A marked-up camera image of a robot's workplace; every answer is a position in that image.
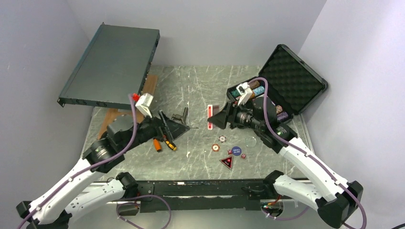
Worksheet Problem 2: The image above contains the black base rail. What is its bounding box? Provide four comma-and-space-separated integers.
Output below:
121, 179, 280, 213

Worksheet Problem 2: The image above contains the dark grey rack server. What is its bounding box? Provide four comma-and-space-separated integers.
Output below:
57, 23, 160, 110

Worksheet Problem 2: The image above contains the white blue poker chip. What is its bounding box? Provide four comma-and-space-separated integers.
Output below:
219, 135, 227, 143

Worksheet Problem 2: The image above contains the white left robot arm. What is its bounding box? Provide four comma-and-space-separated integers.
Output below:
16, 112, 190, 229

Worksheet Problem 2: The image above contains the orange black screwdriver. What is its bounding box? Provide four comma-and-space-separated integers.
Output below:
163, 135, 177, 151

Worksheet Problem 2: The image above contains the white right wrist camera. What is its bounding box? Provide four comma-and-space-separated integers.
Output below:
236, 82, 253, 106

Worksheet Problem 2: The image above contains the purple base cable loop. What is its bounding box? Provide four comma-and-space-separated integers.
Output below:
116, 194, 172, 229

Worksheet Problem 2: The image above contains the blue small blind button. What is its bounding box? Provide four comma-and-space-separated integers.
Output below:
231, 146, 242, 156

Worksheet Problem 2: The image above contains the black poker set case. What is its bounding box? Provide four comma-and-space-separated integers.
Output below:
226, 44, 328, 126

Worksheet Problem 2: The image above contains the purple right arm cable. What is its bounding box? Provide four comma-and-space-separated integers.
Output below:
248, 77, 368, 229

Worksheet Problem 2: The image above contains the clear plastic disc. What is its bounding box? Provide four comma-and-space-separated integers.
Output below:
245, 136, 257, 147

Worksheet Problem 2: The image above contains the brown wooden board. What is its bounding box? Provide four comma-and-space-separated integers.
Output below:
97, 74, 158, 139

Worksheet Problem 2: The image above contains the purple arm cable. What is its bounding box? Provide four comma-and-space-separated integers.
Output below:
17, 93, 140, 229
248, 77, 368, 229

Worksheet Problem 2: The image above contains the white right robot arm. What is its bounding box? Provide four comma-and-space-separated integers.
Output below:
207, 97, 365, 229

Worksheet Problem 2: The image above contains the red black triangular button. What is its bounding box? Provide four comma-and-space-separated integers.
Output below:
220, 156, 234, 170

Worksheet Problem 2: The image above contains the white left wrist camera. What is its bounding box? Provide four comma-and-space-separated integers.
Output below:
132, 93, 154, 118

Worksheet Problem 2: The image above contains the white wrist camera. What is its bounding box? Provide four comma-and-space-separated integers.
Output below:
132, 93, 154, 118
236, 82, 253, 106

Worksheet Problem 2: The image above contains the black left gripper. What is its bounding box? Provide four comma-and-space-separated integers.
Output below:
121, 109, 190, 152

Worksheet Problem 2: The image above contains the orange white poker chip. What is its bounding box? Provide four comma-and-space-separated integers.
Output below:
212, 144, 220, 152

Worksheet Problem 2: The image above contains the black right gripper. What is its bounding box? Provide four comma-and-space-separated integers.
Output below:
208, 98, 265, 132

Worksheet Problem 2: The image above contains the grey metal clamp tool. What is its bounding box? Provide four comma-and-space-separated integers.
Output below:
171, 107, 189, 125

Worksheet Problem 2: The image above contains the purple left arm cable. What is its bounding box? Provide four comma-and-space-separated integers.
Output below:
17, 93, 140, 229

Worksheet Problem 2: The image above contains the red playing card deck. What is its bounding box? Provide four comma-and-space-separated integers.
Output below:
207, 104, 220, 130

